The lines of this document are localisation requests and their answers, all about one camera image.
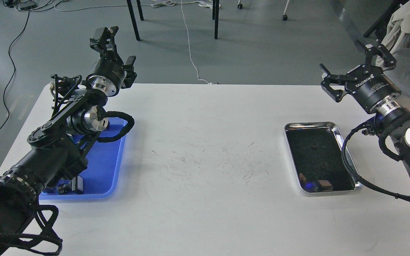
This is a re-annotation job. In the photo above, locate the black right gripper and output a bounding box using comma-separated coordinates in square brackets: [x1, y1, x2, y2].
[320, 40, 401, 114]

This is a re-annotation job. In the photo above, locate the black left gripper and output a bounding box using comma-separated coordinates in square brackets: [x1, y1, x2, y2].
[86, 26, 137, 97]

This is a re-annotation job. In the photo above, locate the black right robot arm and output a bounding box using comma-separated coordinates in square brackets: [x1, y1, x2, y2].
[320, 44, 410, 202]

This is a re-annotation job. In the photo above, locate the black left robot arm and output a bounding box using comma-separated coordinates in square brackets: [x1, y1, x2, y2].
[0, 26, 137, 256]

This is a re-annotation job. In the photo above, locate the black table leg left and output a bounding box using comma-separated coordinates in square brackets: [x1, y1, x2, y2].
[126, 0, 144, 42]

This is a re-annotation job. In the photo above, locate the black table leg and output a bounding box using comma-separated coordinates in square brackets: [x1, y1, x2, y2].
[126, 0, 144, 42]
[211, 0, 220, 39]

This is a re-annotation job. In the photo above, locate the beige cloth on chair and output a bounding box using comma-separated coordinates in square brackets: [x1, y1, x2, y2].
[375, 4, 410, 67]

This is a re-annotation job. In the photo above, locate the shiny metal tray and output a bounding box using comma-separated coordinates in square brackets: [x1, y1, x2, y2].
[284, 122, 363, 196]

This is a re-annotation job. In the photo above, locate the blue plastic tray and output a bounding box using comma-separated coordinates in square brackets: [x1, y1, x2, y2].
[39, 136, 126, 200]

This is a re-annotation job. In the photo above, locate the black table leg right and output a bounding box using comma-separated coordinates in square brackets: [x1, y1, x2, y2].
[211, 0, 220, 39]

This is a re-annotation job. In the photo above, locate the white floor cable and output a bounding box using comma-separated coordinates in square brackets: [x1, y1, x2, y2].
[151, 0, 222, 85]

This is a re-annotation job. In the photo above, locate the black floor cable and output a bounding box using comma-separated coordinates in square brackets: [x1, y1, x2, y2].
[0, 0, 67, 160]

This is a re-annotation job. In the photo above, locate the black switch block part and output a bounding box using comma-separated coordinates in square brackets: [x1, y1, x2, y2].
[57, 176, 84, 194]

